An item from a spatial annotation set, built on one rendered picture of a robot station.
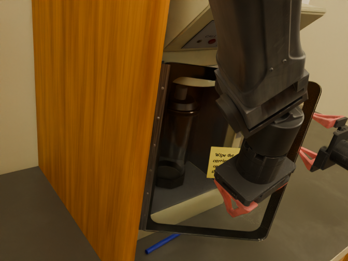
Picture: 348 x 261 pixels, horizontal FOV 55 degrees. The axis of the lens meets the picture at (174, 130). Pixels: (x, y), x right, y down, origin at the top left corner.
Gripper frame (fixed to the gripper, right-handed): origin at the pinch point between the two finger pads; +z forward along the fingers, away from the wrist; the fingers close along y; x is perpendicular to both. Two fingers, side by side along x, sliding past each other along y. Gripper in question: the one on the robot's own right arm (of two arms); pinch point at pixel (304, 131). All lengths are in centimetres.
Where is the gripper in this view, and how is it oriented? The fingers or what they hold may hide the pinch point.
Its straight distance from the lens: 90.2
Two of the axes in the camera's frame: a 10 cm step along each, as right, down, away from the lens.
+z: -5.9, -4.8, 6.5
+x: -7.9, 1.9, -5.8
